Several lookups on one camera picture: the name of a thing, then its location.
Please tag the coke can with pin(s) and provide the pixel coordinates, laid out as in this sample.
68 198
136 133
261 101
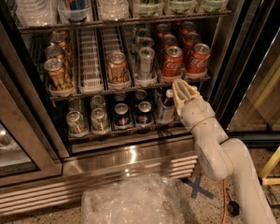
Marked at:
162 29
186 27
172 60
198 59
168 41
190 40

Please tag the front silver slim can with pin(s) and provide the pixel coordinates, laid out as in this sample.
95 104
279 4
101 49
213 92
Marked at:
146 57

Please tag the lone gold can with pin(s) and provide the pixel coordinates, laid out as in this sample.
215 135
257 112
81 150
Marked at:
117 67

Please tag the rear silver slim can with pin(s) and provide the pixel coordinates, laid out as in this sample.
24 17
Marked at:
142 32

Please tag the front left green-silver can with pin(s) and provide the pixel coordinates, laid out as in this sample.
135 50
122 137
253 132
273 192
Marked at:
76 123

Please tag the left bottled drink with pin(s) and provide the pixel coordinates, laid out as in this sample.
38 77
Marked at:
166 108

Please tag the left fridge door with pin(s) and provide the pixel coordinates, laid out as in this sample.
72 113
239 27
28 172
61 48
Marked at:
25 152

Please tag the front left pepsi can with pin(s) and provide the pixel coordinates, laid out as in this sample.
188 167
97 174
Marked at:
122 115

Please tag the open fridge glass door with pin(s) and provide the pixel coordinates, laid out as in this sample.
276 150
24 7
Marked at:
245 69

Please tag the yellow stand with clamp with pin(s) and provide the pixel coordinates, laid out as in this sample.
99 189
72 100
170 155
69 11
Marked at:
273 171

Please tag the steel fridge bottom grille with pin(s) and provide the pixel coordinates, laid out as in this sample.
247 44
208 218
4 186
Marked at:
174 157

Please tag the green-silver can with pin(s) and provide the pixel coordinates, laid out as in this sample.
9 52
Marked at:
76 123
99 120

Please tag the silver slim can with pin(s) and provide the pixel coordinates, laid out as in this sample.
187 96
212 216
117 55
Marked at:
142 32
146 57
145 42

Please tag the middle gold can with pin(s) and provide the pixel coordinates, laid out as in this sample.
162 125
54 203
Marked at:
55 51

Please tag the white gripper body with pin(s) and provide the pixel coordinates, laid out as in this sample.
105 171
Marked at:
196 112

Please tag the clear plastic wrapped bundle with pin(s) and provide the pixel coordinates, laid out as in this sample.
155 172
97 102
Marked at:
146 199

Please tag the pepsi can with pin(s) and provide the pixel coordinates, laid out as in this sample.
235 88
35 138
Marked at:
122 115
144 113

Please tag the rear gold can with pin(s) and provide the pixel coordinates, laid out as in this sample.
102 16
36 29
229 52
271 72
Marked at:
61 40

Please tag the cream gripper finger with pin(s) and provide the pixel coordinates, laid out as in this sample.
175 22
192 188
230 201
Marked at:
178 96
188 92

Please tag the red bull can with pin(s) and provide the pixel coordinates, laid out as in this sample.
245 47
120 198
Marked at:
75 10

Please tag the front gold can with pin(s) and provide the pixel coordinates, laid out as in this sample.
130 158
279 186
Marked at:
58 74

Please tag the front right pepsi can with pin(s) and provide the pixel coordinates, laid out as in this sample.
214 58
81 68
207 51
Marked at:
144 113

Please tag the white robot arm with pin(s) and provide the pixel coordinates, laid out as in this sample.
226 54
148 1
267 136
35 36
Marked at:
221 156

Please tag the blue tape cross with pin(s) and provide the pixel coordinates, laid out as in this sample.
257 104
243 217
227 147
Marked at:
197 188

